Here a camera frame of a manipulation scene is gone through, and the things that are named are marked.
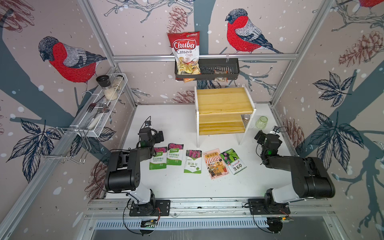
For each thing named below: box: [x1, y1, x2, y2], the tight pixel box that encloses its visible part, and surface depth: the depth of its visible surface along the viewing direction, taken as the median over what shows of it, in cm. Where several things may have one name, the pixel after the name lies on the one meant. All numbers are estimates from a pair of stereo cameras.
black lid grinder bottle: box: [96, 75, 118, 101], surface depth 77 cm
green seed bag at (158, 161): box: [149, 146, 167, 170], surface depth 92 cm
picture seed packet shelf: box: [202, 148, 230, 180], surface depth 90 cm
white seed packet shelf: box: [220, 148, 247, 175], surface depth 91 cm
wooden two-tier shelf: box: [194, 84, 256, 148], surface depth 79 cm
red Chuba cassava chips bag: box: [167, 31, 201, 75], surface depth 85 cm
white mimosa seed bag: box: [184, 149, 203, 174], surface depth 91 cm
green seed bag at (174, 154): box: [166, 143, 184, 166], surface depth 94 cm
